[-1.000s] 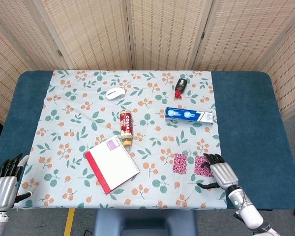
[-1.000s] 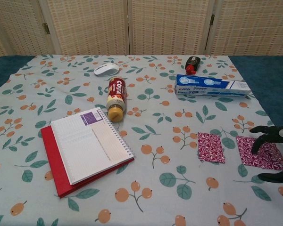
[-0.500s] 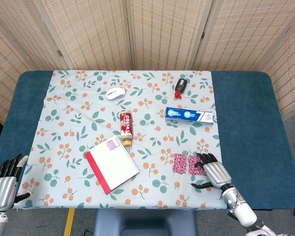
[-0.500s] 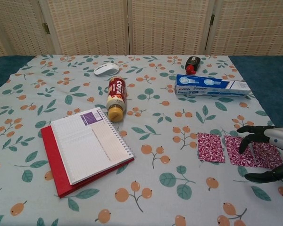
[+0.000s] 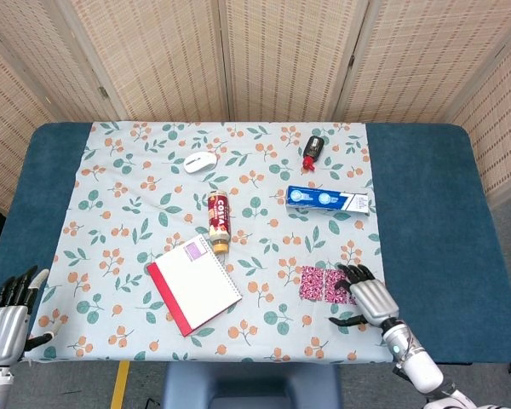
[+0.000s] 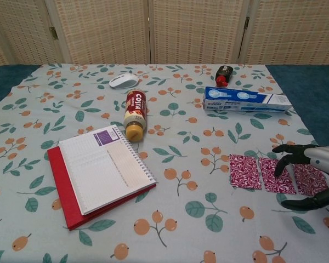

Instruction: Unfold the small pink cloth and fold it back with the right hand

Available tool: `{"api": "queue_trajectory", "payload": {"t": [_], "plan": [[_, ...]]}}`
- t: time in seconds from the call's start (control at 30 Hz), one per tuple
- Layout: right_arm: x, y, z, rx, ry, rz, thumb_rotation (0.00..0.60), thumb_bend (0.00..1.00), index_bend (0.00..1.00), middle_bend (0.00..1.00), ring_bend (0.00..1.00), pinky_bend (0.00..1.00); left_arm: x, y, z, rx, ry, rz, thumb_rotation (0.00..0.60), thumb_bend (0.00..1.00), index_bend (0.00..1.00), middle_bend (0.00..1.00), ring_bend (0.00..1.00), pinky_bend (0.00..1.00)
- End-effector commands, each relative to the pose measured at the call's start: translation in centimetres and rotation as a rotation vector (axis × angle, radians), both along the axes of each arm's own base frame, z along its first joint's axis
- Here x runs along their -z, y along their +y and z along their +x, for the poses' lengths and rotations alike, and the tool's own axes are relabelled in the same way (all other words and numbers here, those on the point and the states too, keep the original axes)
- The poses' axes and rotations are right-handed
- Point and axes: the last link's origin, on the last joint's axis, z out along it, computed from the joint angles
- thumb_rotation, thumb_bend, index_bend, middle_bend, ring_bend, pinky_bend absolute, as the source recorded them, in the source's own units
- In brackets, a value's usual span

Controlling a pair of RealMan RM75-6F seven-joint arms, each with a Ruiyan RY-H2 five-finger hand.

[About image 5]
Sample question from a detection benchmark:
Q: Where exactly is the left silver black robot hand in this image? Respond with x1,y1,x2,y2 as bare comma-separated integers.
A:
0,265,64,368

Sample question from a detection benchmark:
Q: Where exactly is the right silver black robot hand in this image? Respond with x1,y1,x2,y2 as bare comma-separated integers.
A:
328,263,400,331

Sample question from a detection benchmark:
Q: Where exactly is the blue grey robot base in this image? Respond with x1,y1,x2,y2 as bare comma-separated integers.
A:
161,361,342,409

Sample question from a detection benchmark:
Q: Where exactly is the blue white toothpaste box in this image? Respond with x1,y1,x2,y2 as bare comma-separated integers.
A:
285,185,370,217

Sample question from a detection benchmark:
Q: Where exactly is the floral printed tablecloth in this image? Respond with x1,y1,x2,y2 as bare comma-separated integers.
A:
24,121,394,364

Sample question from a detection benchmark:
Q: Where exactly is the blue felt table cover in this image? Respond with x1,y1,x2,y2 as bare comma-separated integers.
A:
0,122,511,366

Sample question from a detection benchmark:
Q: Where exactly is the yellow floor tape strip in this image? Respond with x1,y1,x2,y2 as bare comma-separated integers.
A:
110,360,131,409

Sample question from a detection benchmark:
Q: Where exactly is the small red black bottle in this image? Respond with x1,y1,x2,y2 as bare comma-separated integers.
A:
301,135,324,172

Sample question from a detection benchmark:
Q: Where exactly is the Costa coffee bottle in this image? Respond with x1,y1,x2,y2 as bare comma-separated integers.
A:
207,190,232,256

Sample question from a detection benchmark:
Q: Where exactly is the red cover spiral notebook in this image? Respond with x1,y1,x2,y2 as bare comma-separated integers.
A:
146,233,244,338

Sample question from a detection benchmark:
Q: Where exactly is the bamboo folding screen panel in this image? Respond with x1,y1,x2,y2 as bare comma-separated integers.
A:
446,25,511,208
331,0,511,124
57,0,232,124
0,23,59,214
0,0,124,123
219,0,370,124

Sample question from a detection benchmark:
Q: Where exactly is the white computer mouse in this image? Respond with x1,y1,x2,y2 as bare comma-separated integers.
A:
183,151,218,175

